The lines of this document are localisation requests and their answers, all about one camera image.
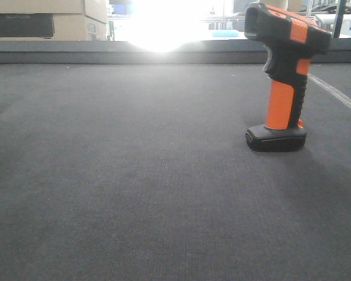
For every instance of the orange black barcode scanner gun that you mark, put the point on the orange black barcode scanner gun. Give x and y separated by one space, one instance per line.
291 41

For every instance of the upper stacked cardboard box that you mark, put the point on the upper stacked cardboard box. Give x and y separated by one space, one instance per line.
92 9

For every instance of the stacked cardboard box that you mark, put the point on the stacked cardboard box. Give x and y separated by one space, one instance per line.
92 9
50 27

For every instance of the lower stacked cardboard box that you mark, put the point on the lower stacked cardboard box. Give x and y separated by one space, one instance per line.
50 27

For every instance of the blue flat tray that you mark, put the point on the blue flat tray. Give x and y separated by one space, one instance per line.
225 33

